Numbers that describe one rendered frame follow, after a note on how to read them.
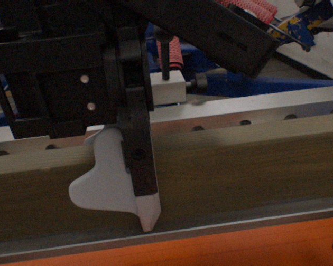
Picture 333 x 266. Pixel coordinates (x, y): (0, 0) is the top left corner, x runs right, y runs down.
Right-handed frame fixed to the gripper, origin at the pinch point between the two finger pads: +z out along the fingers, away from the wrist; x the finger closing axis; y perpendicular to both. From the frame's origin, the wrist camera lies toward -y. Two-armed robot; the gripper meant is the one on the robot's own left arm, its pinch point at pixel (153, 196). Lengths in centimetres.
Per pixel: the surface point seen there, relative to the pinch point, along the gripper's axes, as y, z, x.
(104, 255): 6.3, 9.8, -2.7
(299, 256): -13.7, 9.8, 0.8
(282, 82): -39, 13, -54
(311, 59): -200, 84, -300
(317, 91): -26.3, 1.1, -19.7
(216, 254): -5.5, 9.8, -0.8
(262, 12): -30, -7, -52
